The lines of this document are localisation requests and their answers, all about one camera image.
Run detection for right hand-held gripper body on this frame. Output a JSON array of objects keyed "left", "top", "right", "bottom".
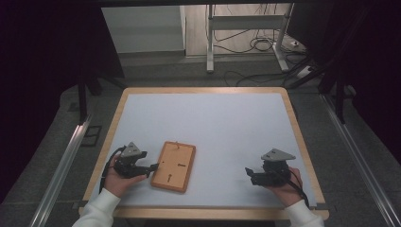
[{"left": 251, "top": 148, "right": 297, "bottom": 187}]

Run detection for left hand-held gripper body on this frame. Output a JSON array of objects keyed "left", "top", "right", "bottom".
[{"left": 113, "top": 141, "right": 149, "bottom": 180}]

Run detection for wooden picture frame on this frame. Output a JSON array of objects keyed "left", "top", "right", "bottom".
[{"left": 150, "top": 140, "right": 197, "bottom": 194}]

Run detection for person's left hand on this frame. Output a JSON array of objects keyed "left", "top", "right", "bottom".
[{"left": 103, "top": 155, "right": 148, "bottom": 199}]

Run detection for person's right hand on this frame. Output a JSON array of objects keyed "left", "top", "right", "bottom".
[{"left": 265, "top": 166, "right": 305, "bottom": 208}]

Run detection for wooden-edged white table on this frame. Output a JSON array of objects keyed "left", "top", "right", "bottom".
[{"left": 78, "top": 86, "right": 331, "bottom": 221}]

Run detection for black metal stand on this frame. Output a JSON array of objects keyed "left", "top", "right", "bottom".
[
  {"left": 77, "top": 71, "right": 128, "bottom": 125},
  {"left": 287, "top": 55, "right": 348, "bottom": 125}
]

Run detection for white power strip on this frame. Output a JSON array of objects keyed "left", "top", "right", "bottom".
[{"left": 296, "top": 64, "right": 317, "bottom": 79}]

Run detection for white cabinet panel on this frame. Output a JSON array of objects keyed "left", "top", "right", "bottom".
[{"left": 101, "top": 5, "right": 187, "bottom": 55}]

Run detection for dark curtain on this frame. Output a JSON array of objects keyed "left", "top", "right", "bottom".
[
  {"left": 0, "top": 0, "right": 126, "bottom": 203},
  {"left": 286, "top": 0, "right": 401, "bottom": 156}
]

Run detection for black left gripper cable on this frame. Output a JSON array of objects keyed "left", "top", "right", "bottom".
[{"left": 98, "top": 145, "right": 127, "bottom": 194}]

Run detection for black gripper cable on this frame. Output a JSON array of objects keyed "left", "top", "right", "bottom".
[
  {"left": 98, "top": 145, "right": 127, "bottom": 194},
  {"left": 270, "top": 166, "right": 311, "bottom": 209}
]

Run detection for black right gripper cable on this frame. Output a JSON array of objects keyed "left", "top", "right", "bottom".
[{"left": 270, "top": 166, "right": 311, "bottom": 209}]

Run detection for aluminium floor rail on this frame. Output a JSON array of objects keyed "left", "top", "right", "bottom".
[
  {"left": 319, "top": 94, "right": 401, "bottom": 227},
  {"left": 29, "top": 114, "right": 93, "bottom": 227}
]

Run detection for black floor cables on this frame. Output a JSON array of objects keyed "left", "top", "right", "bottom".
[{"left": 213, "top": 3, "right": 315, "bottom": 88}]

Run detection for white metal desk frame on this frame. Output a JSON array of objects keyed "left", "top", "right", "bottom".
[{"left": 206, "top": 3, "right": 295, "bottom": 75}]

